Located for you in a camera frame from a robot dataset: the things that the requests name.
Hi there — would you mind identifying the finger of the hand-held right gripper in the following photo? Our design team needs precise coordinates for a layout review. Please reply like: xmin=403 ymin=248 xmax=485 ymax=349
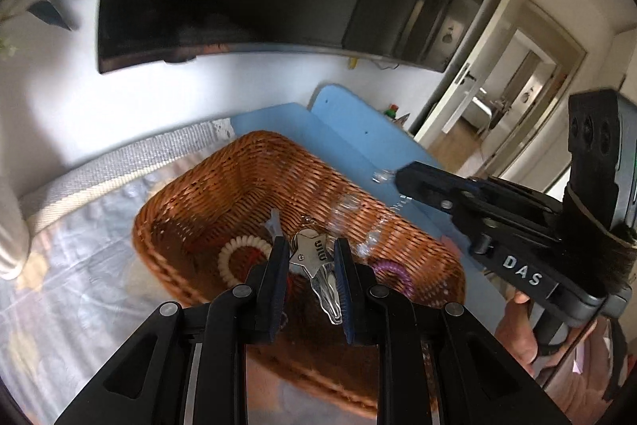
xmin=449 ymin=201 xmax=561 ymax=257
xmin=395 ymin=161 xmax=567 ymax=233

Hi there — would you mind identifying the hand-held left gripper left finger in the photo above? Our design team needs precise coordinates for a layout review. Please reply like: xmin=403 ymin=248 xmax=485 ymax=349
xmin=54 ymin=236 xmax=290 ymax=425

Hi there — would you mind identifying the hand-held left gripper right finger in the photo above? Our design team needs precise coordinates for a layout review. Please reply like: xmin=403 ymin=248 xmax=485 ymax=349
xmin=333 ymin=238 xmax=571 ymax=425

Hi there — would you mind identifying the silver key bunch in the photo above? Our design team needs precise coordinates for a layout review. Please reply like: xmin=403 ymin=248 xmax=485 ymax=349
xmin=289 ymin=227 xmax=350 ymax=325

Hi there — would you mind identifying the cream spiral hair tie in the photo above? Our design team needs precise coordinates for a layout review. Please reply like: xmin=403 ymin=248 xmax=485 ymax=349
xmin=217 ymin=233 xmax=276 ymax=292

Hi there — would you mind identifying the brown wicker basket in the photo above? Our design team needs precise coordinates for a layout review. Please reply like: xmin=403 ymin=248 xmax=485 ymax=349
xmin=132 ymin=130 xmax=467 ymax=421

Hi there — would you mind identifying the person's right hand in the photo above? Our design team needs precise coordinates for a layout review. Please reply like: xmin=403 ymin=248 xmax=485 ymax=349
xmin=495 ymin=290 xmax=542 ymax=377

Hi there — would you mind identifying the silver hair clip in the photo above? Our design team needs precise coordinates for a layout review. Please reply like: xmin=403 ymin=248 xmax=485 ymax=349
xmin=268 ymin=207 xmax=285 ymax=241

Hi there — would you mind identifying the small red green bottle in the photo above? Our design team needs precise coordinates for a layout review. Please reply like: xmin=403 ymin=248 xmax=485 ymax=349
xmin=385 ymin=104 xmax=412 ymax=125

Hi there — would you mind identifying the white door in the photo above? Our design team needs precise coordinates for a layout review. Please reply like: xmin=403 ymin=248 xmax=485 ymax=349
xmin=440 ymin=0 xmax=526 ymax=136

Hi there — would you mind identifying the light blue board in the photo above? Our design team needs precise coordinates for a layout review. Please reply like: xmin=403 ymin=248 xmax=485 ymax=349
xmin=231 ymin=85 xmax=504 ymax=323

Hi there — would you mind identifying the grey woven mat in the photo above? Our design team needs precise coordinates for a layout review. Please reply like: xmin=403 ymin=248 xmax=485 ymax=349
xmin=19 ymin=118 xmax=236 ymax=234

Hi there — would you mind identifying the white ribbed vase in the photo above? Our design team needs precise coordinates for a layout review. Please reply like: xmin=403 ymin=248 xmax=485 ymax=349
xmin=0 ymin=176 xmax=31 ymax=281

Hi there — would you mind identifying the purple spiral hair tie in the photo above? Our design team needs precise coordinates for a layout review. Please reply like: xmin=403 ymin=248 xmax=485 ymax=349
xmin=372 ymin=258 xmax=418 ymax=300

